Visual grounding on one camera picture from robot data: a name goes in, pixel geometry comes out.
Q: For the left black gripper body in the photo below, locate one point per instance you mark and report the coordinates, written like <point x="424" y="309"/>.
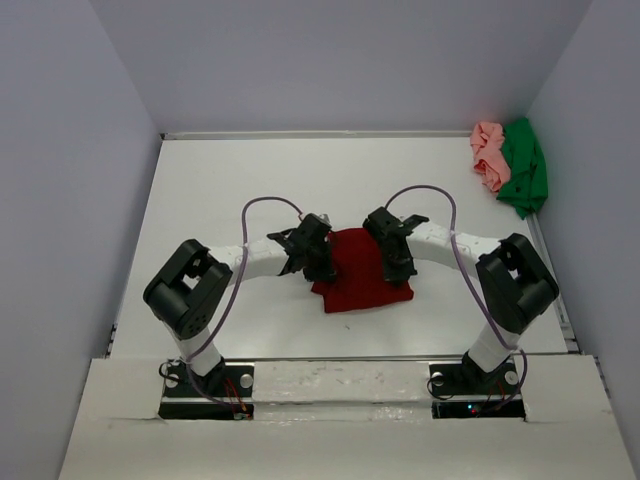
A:
<point x="306" y="254"/>

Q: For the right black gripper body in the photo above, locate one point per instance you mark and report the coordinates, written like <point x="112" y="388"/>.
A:
<point x="386" y="255"/>

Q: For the red t-shirt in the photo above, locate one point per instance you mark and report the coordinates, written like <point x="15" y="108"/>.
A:
<point x="359" y="283"/>

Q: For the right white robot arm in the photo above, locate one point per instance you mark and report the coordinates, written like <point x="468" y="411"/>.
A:
<point x="506" y="277"/>

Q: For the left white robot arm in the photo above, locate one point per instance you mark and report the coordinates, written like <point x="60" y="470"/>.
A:
<point x="187" y="290"/>

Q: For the pink t-shirt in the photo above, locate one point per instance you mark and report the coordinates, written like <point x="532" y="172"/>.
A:
<point x="486" y="141"/>

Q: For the green t-shirt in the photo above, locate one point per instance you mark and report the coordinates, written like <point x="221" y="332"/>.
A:
<point x="527" y="189"/>

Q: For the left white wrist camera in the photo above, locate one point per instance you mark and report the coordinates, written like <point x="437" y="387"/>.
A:
<point x="322" y="217"/>

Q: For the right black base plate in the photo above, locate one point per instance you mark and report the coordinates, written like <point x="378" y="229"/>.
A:
<point x="457" y="397"/>

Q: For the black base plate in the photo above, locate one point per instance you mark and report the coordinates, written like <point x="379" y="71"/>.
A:
<point x="457" y="397"/>
<point x="226" y="397"/>

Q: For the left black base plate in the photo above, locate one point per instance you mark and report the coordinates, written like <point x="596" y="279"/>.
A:
<point x="226" y="397"/>

